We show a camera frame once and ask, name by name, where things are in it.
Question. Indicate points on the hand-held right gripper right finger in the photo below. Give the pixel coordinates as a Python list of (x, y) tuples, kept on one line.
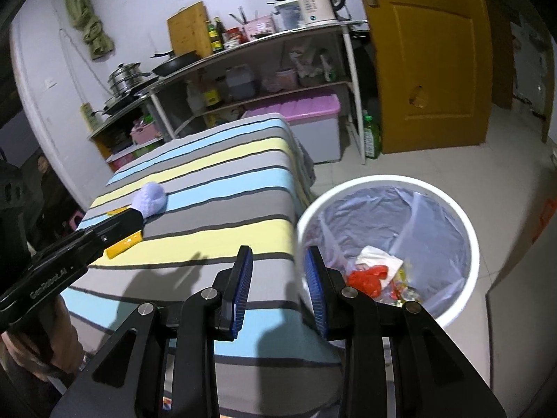
[(314, 296)]

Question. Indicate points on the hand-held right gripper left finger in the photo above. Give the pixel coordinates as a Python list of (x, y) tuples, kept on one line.
[(243, 289)]

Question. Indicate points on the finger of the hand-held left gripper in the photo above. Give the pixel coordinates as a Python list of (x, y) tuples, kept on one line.
[(104, 237)]

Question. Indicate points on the yellow snack packet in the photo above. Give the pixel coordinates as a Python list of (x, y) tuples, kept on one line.
[(126, 246)]

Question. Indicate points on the red wrapper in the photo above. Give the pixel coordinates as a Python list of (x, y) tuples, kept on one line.
[(365, 281)]

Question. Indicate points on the white foam fruit net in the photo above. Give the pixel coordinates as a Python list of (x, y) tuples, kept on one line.
[(150, 198)]

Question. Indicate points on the white snack packet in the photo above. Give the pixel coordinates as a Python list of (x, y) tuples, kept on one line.
[(378, 261)]

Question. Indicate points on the white trash bin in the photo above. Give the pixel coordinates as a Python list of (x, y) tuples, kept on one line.
[(461, 226)]

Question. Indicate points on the person's left hand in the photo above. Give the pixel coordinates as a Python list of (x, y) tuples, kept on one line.
[(48, 339)]

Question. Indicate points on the pink stool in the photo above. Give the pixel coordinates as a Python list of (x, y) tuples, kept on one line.
[(76, 221)]

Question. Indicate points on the translucent bin liner bag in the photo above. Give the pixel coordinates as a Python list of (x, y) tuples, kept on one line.
[(370, 213)]

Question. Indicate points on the striped bed sheet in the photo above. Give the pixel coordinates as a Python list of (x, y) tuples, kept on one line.
[(217, 191)]

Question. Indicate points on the pink plastic basket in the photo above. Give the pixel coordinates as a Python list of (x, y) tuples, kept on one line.
[(143, 133)]

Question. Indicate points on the yellow power strip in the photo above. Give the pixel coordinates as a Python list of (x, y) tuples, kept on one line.
[(89, 117)]

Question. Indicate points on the black induction cooker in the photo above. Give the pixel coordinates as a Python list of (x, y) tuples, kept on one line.
[(124, 102)]

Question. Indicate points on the steel steamer pot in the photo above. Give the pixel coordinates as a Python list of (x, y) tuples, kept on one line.
[(124, 79)]

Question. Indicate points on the white plastic jug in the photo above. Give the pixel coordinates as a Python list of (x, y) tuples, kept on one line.
[(195, 98)]

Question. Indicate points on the green plastic bottle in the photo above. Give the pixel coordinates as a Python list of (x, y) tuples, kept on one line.
[(372, 137)]

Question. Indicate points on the dark bottle with yellow label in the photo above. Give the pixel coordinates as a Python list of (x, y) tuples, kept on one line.
[(212, 96)]

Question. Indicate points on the storage box with pink lid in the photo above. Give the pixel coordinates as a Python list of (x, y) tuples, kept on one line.
[(300, 115)]

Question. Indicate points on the black frying pan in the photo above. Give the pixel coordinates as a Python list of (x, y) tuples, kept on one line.
[(174, 65)]

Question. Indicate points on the grey plastic jug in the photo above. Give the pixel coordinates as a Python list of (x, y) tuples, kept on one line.
[(240, 82)]

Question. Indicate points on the pink cup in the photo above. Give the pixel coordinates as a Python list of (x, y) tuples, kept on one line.
[(286, 78)]

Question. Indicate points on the green hanging cloth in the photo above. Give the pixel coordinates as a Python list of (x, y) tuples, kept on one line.
[(87, 17)]

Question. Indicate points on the wooden cutting board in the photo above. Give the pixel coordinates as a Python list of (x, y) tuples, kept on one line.
[(189, 30)]

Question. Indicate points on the dark sauce bottle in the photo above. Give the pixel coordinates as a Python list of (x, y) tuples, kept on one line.
[(220, 30)]

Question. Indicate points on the red sauce jar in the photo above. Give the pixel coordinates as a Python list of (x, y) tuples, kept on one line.
[(234, 34)]

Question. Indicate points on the metal kitchen shelf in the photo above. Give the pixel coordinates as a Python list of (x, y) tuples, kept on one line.
[(261, 41)]

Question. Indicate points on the pink utensil holder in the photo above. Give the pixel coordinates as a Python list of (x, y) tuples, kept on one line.
[(259, 28)]

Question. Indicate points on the yellow wooden door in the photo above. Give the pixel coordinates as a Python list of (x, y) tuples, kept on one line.
[(426, 61)]

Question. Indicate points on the clear plastic container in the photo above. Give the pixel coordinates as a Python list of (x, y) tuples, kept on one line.
[(288, 15)]

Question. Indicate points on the white electric kettle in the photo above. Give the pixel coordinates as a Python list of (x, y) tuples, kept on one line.
[(315, 4)]

